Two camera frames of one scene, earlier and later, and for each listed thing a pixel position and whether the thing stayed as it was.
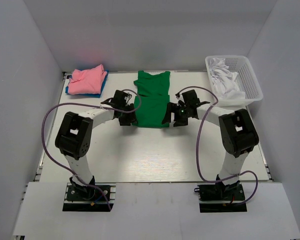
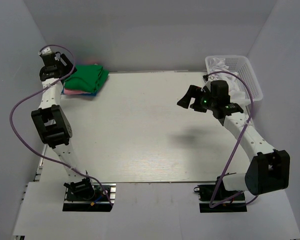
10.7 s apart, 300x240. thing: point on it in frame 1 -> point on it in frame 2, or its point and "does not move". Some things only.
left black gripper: [131, 118] -> [68, 67]
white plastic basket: [233, 80] does not move
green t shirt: [154, 90] -> [86, 78]
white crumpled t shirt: [224, 83] does not move
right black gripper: [173, 108] -> [192, 92]
